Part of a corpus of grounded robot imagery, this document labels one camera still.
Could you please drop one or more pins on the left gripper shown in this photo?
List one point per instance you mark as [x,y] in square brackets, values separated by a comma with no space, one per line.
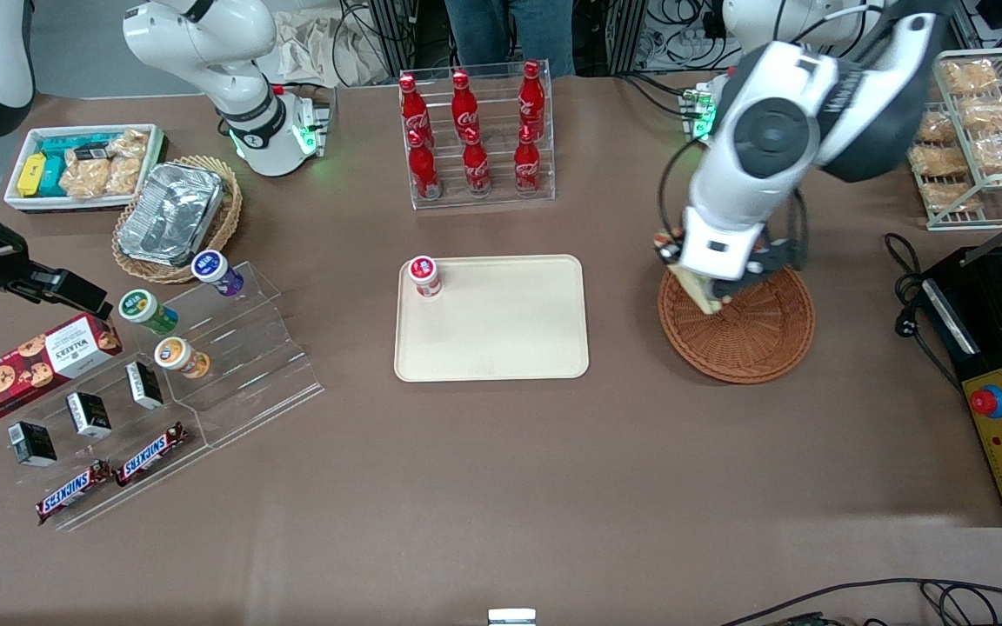
[773,255]

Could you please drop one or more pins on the triangle sandwich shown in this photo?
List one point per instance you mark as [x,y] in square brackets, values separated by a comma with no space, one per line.
[698,289]

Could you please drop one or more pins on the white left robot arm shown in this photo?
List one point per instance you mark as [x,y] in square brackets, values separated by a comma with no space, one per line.
[762,130]

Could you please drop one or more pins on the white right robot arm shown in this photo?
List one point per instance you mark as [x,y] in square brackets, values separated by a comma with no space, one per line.
[205,43]

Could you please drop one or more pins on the round brown wicker basket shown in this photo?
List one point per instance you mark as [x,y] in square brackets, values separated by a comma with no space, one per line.
[753,339]

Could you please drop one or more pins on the oval light wicker basket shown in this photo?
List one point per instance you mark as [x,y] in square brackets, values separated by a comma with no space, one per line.
[227,217]

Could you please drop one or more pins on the cream plastic tray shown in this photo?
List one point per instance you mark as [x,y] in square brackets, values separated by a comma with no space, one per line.
[501,330]

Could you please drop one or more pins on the green lid small cup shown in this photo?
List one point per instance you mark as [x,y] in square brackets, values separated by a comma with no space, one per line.
[146,311]

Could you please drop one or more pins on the red cookie box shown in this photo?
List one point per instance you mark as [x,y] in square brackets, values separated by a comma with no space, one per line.
[31,365]

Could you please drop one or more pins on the white plastic bin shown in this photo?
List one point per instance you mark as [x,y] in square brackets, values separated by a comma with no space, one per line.
[18,202]

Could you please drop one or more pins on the teal snack pack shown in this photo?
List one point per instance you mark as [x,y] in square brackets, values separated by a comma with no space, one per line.
[52,178]

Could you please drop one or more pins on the clear bagged cracker pack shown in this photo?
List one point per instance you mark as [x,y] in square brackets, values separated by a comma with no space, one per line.
[129,161]
[85,178]

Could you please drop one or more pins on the yellow snack box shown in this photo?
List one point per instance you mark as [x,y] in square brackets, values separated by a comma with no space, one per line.
[31,174]

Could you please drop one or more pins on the small black carton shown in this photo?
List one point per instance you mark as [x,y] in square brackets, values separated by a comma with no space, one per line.
[33,443]
[144,385]
[89,415]

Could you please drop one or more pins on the aluminium foil container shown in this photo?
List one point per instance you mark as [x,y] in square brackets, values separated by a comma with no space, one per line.
[170,213]

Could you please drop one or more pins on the orange lid small cup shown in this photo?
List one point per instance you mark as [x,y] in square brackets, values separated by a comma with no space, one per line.
[181,356]

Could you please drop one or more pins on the teal snack box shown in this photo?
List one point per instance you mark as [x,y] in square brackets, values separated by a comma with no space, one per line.
[75,143]

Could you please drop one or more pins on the purple lid small cup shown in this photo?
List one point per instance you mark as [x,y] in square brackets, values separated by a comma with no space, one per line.
[216,271]

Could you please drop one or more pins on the Snickers chocolate bar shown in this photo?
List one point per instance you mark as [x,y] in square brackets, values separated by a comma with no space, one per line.
[73,492]
[151,454]

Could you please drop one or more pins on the clear acrylic stepped display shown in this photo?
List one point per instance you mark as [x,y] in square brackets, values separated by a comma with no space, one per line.
[249,348]

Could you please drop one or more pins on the red cola bottle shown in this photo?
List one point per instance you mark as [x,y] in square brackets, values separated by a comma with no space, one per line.
[414,104]
[476,165]
[531,96]
[424,169]
[526,163]
[465,103]

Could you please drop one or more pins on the clear acrylic bottle rack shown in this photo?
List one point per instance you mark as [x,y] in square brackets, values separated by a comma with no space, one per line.
[494,196]

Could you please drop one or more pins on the black tabletop sealing machine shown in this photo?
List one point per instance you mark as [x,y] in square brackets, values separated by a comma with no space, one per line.
[988,339]

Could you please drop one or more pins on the small red lid cup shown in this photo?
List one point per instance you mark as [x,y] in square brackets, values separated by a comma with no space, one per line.
[424,276]

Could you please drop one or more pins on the person in blue jeans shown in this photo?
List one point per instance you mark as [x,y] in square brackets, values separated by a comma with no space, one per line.
[510,35]

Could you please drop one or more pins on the crumpled beige bag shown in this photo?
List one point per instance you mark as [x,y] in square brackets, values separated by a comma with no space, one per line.
[318,48]

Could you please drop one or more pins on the small white edge object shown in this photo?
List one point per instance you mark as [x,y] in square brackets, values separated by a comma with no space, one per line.
[511,617]

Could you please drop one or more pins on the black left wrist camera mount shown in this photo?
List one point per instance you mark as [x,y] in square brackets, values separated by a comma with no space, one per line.
[778,257]

